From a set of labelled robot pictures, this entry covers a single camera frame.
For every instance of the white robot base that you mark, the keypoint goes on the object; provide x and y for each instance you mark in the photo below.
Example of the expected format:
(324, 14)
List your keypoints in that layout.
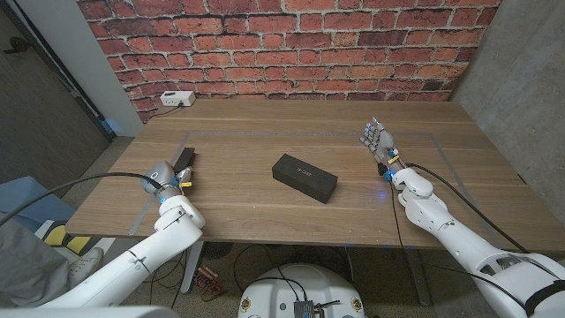
(282, 291)

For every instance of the dark grey panelled door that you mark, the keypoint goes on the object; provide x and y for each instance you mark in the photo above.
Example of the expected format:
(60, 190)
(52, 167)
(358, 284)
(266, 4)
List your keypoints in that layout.
(35, 123)

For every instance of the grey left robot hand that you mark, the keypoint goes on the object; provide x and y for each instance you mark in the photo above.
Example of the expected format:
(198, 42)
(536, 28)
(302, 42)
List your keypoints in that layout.
(159, 176)

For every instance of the black rectangular box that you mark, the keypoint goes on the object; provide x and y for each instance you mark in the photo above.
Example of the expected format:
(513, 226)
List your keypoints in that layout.
(304, 176)

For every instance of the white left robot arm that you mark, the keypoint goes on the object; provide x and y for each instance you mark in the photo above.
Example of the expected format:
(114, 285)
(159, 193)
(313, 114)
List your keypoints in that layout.
(137, 260)

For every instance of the white power strip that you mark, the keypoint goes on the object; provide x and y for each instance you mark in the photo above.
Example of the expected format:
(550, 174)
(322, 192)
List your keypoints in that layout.
(176, 98)

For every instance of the red brick print backdrop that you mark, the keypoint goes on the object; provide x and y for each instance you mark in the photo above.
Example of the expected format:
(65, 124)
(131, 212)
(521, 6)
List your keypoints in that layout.
(287, 53)

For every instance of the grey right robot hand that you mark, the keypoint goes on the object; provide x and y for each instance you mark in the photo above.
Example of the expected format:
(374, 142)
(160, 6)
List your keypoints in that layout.
(382, 142)

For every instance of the grey module on robot base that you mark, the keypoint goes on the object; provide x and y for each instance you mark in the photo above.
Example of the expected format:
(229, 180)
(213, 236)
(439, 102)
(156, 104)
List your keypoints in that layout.
(304, 309)

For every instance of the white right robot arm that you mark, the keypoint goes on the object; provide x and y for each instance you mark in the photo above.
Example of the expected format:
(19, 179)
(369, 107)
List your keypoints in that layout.
(463, 247)

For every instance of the grey table leg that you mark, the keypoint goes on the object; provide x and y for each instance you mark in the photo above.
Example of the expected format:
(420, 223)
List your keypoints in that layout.
(192, 274)
(419, 278)

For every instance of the black stapler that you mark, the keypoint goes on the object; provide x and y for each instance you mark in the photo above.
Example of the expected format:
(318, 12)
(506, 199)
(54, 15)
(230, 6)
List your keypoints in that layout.
(185, 156)

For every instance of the blue seat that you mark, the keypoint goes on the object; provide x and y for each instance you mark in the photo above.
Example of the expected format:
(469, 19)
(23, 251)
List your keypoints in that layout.
(31, 199)

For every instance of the person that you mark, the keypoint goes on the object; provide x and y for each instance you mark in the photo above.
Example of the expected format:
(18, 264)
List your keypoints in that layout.
(26, 265)

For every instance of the white yellow black floor mat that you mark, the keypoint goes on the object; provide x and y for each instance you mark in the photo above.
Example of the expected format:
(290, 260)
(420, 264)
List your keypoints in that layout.
(79, 243)

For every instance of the black round floor grille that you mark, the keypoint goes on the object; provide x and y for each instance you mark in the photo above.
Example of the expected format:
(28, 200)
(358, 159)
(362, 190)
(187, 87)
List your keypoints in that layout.
(218, 249)

